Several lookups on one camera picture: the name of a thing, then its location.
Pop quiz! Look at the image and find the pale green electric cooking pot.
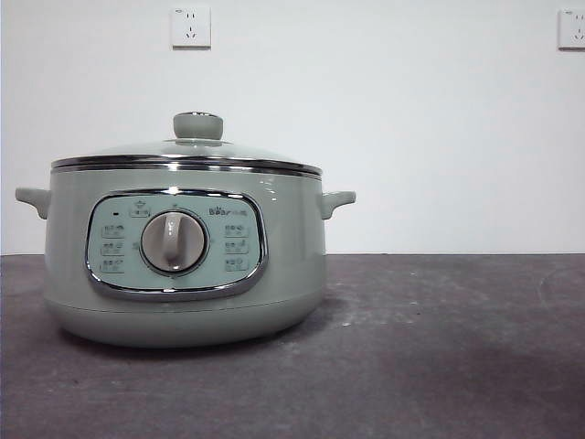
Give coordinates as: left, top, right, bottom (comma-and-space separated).
15, 167, 357, 349

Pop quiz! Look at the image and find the glass lid with green knob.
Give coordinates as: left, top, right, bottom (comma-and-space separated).
50, 111, 324, 177

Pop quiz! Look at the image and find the white wall socket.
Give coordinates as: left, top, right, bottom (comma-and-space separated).
171, 5, 213, 50
557, 8, 585, 51

